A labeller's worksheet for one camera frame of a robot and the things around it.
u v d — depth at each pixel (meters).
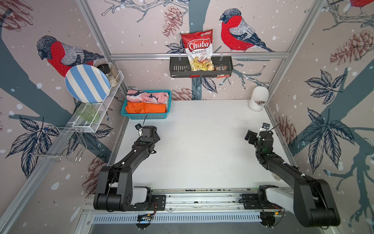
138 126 0.78
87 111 0.68
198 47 0.80
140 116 1.04
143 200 0.62
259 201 0.68
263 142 0.67
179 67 0.95
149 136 0.70
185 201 0.75
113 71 0.84
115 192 0.41
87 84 0.72
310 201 0.41
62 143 0.57
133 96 1.07
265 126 0.76
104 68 0.80
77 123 0.64
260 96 1.11
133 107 1.07
